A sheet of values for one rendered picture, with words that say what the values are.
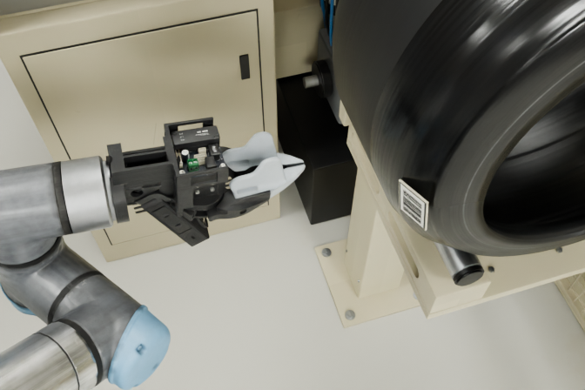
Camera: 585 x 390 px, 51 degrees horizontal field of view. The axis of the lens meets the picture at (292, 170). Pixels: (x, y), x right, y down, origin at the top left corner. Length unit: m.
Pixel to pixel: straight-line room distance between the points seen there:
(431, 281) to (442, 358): 0.91
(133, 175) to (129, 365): 0.18
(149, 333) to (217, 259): 1.28
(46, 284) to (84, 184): 0.12
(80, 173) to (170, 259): 1.31
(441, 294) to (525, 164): 0.25
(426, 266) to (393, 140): 0.35
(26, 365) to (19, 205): 0.15
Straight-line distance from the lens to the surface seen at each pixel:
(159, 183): 0.65
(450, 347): 1.84
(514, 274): 1.04
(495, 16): 0.55
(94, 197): 0.63
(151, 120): 1.48
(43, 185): 0.64
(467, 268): 0.88
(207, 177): 0.64
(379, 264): 1.68
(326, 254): 1.89
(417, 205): 0.66
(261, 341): 1.79
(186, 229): 0.72
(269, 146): 0.69
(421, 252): 0.95
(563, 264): 1.07
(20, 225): 0.64
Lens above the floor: 1.68
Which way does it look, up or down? 54 degrees down
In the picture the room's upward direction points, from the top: straight up
